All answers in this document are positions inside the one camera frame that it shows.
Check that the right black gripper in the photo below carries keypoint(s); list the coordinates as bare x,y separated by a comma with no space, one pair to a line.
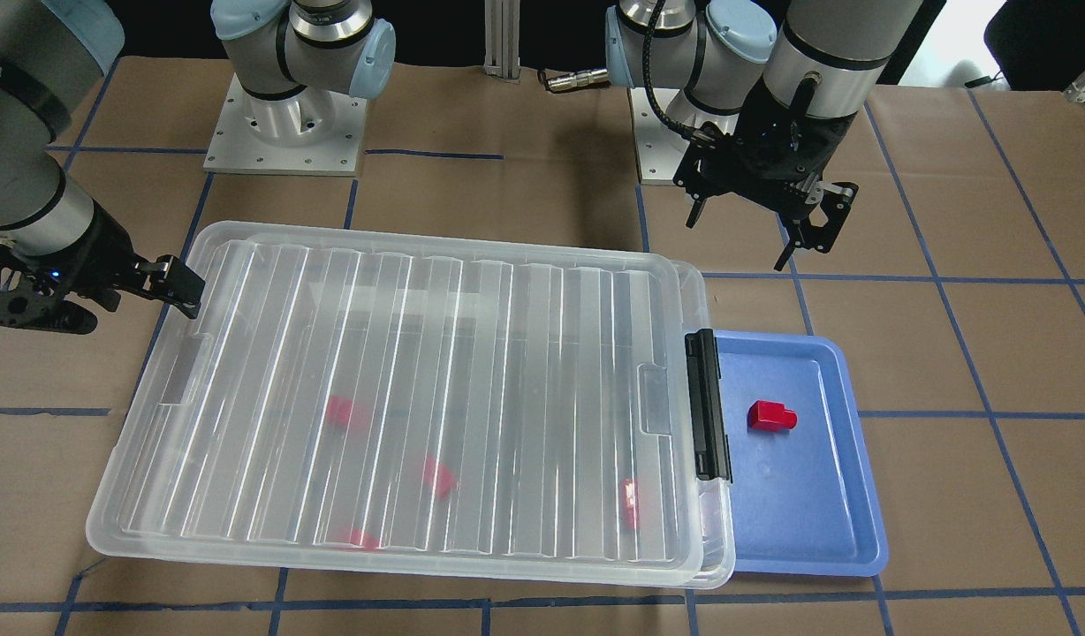
98,250

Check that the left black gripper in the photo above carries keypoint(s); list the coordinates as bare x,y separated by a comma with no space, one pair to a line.
832,141

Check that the red block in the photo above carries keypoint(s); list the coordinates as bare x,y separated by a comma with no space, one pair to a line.
628,503
437,479
342,413
352,538
769,416

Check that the clear ribbed box lid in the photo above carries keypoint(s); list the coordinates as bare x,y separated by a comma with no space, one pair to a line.
541,375

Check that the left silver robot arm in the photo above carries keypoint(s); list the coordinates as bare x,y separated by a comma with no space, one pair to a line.
716,51

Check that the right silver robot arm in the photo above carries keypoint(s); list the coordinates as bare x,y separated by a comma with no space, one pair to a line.
56,241

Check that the red block in box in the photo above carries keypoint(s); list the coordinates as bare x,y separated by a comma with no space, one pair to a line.
437,479
628,503
342,413
352,538

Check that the blue plastic tray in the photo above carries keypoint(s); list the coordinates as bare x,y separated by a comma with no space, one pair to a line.
804,502

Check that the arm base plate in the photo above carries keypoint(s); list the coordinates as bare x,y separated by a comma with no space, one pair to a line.
659,150
314,133

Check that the black box latch handle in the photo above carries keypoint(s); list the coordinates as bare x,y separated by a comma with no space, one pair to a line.
711,448

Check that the aluminium frame post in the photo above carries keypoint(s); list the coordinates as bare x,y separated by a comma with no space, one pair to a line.
501,40

